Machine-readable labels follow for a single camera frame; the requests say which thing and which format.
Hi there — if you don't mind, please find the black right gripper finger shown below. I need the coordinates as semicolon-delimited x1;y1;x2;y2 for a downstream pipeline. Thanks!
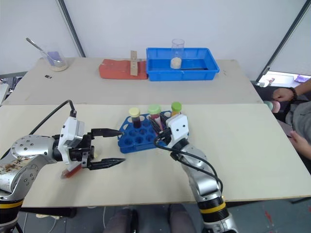
148;118;166;136
159;114;171;127

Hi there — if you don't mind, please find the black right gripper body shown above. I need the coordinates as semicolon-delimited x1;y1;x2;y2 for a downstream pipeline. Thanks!
157;128;173;147

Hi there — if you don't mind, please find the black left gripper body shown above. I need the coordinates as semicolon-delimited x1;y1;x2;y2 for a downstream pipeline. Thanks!
69;132;96;170

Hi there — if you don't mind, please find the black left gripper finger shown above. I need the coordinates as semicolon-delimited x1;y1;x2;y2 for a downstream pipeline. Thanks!
91;128;122;139
87;157;126;171

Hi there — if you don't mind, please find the red liquid test tube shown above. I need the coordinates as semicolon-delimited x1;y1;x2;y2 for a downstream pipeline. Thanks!
60;151;99;180

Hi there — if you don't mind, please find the light-green-capped pink test tube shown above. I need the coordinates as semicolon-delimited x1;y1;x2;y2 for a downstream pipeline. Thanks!
148;104;163;130

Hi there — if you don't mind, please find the green-capped orange test tube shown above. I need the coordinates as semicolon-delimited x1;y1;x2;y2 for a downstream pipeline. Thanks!
171;101;183;117

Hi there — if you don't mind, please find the yellow-capped dark red test tube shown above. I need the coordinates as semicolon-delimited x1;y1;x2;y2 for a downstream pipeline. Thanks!
128;107;143;129

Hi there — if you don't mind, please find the blue test tube rack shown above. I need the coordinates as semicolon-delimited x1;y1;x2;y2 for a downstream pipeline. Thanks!
118;110;176;154

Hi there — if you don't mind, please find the person's hand with bracelet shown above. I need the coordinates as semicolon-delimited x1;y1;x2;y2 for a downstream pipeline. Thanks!
272;87;291;101

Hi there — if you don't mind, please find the person's bare hand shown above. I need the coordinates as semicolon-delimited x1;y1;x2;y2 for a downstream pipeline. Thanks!
289;131;311;168

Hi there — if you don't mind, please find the blue plastic bin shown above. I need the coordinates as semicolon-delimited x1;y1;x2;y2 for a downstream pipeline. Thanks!
145;47;221;82

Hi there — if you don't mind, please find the clear beaker with beige powder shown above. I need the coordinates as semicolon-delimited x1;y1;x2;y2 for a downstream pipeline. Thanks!
170;38;187;69

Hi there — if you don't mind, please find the wide glass beaker with powder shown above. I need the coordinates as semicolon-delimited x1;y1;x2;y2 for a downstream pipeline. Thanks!
40;50;69;72

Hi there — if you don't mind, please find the pink and green soft object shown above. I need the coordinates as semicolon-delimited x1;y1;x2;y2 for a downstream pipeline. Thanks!
264;100;281;114

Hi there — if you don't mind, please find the person's grey clothing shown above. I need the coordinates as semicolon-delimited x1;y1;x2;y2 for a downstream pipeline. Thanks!
284;101;311;144

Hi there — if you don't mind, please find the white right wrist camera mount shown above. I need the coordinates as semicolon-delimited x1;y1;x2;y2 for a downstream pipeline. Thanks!
166;114;190;148

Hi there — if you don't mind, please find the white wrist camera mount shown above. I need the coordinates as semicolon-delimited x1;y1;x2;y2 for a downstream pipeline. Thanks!
57;116;86;172
166;114;190;148

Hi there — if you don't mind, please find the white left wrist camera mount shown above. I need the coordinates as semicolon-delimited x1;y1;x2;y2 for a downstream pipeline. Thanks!
57;116;86;172

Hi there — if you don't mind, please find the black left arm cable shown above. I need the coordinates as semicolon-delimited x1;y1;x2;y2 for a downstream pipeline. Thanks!
28;99;78;135

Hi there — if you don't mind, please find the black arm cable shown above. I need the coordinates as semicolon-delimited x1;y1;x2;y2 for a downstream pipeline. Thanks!
28;99;78;135
153;134;225;202

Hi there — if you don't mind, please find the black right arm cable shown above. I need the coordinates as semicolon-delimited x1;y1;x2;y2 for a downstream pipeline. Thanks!
153;134;225;202

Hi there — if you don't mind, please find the dark metal frame pole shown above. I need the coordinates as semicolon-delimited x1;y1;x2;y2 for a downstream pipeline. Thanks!
57;0;86;58
255;0;311;82

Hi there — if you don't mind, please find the dark bead bracelet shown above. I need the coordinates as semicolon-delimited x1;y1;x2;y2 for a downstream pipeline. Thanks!
288;86;298;101

